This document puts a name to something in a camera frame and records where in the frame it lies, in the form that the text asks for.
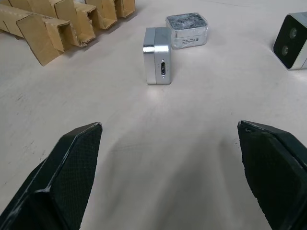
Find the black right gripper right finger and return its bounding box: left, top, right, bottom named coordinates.
left=237, top=120, right=307, bottom=230

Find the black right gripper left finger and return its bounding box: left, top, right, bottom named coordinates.
left=0, top=122, right=102, bottom=230

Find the brown cardboard divider box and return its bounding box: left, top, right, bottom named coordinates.
left=0, top=0, right=136, bottom=67

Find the silver camera with black lens face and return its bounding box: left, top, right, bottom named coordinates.
left=272, top=12, right=307, bottom=70

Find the silver camera with USB port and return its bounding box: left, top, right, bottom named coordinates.
left=142, top=27, right=173, bottom=85

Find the clear plastic-wrapped silver module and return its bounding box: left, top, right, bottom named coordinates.
left=165, top=13, right=209, bottom=50

